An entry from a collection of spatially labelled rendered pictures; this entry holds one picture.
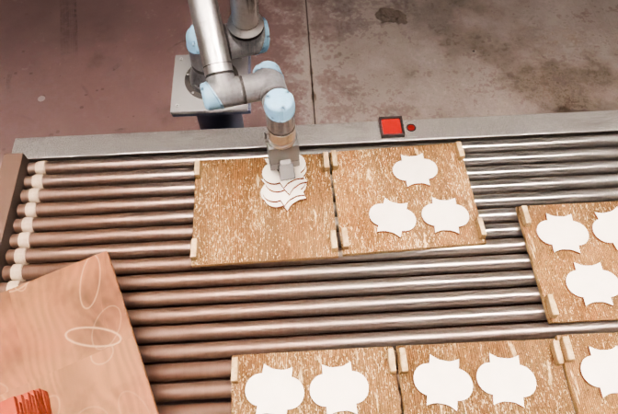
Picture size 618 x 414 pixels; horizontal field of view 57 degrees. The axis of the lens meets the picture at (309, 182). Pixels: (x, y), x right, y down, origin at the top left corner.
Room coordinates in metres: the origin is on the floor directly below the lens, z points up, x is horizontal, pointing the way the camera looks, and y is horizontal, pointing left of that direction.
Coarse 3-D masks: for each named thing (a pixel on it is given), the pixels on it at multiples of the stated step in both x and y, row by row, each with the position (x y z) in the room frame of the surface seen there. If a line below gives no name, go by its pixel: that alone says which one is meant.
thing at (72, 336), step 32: (96, 256) 0.60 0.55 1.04; (32, 288) 0.52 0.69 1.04; (64, 288) 0.52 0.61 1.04; (96, 288) 0.52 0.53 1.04; (0, 320) 0.43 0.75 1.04; (32, 320) 0.43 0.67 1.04; (64, 320) 0.43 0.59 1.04; (96, 320) 0.43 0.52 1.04; (128, 320) 0.43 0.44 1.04; (0, 352) 0.36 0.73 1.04; (32, 352) 0.36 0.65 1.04; (64, 352) 0.36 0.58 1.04; (96, 352) 0.36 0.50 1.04; (128, 352) 0.36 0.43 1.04; (0, 384) 0.28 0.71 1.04; (32, 384) 0.28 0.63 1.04; (64, 384) 0.28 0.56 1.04; (96, 384) 0.28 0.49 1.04; (128, 384) 0.28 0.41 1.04
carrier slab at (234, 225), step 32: (224, 160) 0.97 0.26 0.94; (256, 160) 0.97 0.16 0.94; (320, 160) 0.97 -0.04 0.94; (224, 192) 0.86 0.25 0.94; (256, 192) 0.86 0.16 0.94; (320, 192) 0.86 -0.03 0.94; (224, 224) 0.75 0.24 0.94; (256, 224) 0.75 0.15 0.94; (288, 224) 0.75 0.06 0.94; (320, 224) 0.75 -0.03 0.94; (224, 256) 0.65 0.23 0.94; (256, 256) 0.65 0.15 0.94; (288, 256) 0.65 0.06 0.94; (320, 256) 0.65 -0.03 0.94
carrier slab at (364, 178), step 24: (432, 144) 1.03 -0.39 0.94; (360, 168) 0.94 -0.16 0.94; (384, 168) 0.94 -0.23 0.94; (456, 168) 0.94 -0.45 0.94; (336, 192) 0.86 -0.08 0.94; (360, 192) 0.86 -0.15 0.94; (384, 192) 0.86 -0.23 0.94; (408, 192) 0.86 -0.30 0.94; (432, 192) 0.86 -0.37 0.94; (456, 192) 0.86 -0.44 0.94; (360, 216) 0.78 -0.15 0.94; (360, 240) 0.70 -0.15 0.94; (384, 240) 0.70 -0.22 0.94; (408, 240) 0.70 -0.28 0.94; (432, 240) 0.70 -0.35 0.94; (456, 240) 0.70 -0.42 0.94; (480, 240) 0.70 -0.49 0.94
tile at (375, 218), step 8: (384, 200) 0.82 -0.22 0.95; (376, 208) 0.80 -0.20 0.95; (384, 208) 0.80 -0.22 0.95; (392, 208) 0.80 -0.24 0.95; (400, 208) 0.80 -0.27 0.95; (376, 216) 0.77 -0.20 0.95; (384, 216) 0.77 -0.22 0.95; (392, 216) 0.77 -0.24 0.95; (400, 216) 0.77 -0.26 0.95; (408, 216) 0.77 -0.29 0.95; (376, 224) 0.74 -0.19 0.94; (384, 224) 0.74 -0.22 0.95; (392, 224) 0.74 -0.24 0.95; (400, 224) 0.74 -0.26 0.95; (408, 224) 0.74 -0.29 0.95; (384, 232) 0.72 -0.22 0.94; (392, 232) 0.72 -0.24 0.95; (400, 232) 0.72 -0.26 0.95
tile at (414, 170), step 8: (408, 160) 0.96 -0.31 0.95; (416, 160) 0.96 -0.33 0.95; (424, 160) 0.96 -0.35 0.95; (400, 168) 0.93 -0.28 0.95; (408, 168) 0.93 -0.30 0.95; (416, 168) 0.93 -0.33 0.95; (424, 168) 0.93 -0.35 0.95; (432, 168) 0.93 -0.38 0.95; (400, 176) 0.91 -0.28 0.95; (408, 176) 0.91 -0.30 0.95; (416, 176) 0.91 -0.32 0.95; (424, 176) 0.91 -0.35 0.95; (432, 176) 0.91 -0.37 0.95; (408, 184) 0.88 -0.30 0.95; (416, 184) 0.88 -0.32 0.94; (424, 184) 0.88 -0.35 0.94
